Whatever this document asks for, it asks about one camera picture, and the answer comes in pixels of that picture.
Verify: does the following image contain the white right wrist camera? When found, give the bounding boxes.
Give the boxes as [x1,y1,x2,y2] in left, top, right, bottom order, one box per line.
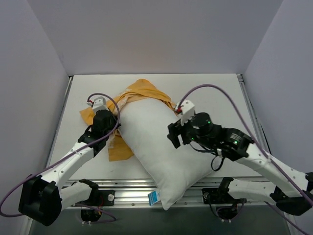
[174,100,195,126]

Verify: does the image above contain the white pillow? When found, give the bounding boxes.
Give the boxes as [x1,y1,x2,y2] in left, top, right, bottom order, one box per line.
[119,98,214,210]

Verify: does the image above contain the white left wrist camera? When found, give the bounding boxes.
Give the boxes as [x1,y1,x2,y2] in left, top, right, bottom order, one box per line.
[87,96,108,114]

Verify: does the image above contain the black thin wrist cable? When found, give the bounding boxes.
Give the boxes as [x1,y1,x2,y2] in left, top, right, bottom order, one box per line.
[189,143,227,172]

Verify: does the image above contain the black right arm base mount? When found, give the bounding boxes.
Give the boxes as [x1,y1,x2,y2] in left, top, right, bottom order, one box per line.
[202,188,246,205]

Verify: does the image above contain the yellow Mickey Mouse pillowcase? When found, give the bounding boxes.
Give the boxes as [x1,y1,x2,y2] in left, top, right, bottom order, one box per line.
[79,78,177,162]

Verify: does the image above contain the blue pillow label tag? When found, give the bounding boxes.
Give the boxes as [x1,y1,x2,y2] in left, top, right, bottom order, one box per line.
[148,189,160,206]

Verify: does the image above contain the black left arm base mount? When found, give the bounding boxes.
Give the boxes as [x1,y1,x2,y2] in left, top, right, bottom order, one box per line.
[78,190,115,207]

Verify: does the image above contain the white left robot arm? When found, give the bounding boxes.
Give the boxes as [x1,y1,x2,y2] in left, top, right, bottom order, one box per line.
[18,109,120,226]

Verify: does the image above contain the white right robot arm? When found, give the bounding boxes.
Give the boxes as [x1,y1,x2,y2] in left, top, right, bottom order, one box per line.
[179,112,313,216]

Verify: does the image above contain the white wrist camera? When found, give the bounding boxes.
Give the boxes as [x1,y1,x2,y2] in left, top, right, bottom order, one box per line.
[87,96,108,114]
[174,100,195,126]

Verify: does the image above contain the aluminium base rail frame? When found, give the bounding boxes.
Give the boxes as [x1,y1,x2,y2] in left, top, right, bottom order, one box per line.
[49,73,266,208]

